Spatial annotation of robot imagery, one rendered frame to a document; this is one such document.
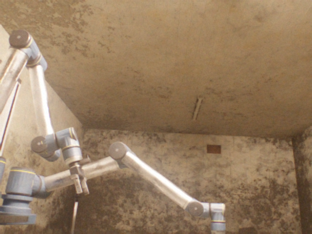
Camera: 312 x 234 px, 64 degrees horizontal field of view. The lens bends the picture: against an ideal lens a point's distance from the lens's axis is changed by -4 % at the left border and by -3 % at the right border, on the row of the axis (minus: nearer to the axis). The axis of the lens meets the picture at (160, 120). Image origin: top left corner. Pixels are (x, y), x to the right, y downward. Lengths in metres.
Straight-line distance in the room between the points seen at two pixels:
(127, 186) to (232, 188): 2.79
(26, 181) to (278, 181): 6.54
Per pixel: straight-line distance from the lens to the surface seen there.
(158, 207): 6.97
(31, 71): 2.08
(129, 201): 7.03
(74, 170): 1.54
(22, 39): 1.93
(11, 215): 2.11
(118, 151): 2.01
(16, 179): 2.30
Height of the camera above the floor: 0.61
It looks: 21 degrees up
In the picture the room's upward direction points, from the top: 3 degrees clockwise
